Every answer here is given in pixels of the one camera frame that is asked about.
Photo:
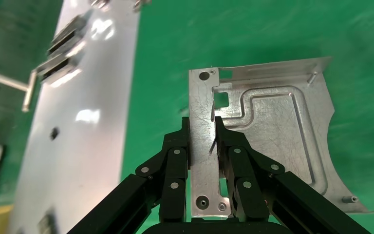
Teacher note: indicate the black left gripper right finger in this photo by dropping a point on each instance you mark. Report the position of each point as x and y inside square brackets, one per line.
[242, 168]

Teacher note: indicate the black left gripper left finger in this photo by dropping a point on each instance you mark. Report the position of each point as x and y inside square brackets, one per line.
[174, 168]

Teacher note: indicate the silver sheet metal bracket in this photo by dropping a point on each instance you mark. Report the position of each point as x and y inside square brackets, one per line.
[271, 129]

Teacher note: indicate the long polished metal plate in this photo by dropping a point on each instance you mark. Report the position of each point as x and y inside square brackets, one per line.
[77, 161]

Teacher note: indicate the small black chip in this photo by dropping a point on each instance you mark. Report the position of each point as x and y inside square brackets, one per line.
[54, 133]

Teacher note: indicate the green cloth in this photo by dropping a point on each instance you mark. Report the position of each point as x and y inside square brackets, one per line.
[238, 32]

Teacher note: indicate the grey metal T bar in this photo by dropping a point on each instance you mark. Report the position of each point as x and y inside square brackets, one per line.
[6, 82]

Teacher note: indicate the grey metal rail piece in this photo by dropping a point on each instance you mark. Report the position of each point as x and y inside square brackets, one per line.
[58, 62]
[56, 75]
[66, 45]
[71, 29]

